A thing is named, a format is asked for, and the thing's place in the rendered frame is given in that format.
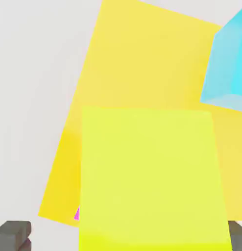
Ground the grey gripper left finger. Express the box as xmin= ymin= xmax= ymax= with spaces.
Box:
xmin=0 ymin=220 xmax=32 ymax=251

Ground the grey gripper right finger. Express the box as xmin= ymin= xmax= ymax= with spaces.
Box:
xmin=228 ymin=220 xmax=242 ymax=251

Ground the small cyan cube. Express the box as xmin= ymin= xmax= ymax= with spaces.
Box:
xmin=200 ymin=3 xmax=242 ymax=113

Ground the large yellow box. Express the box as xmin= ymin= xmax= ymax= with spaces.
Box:
xmin=37 ymin=0 xmax=242 ymax=228

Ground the small lime yellow cube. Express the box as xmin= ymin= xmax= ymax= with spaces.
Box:
xmin=78 ymin=105 xmax=233 ymax=251

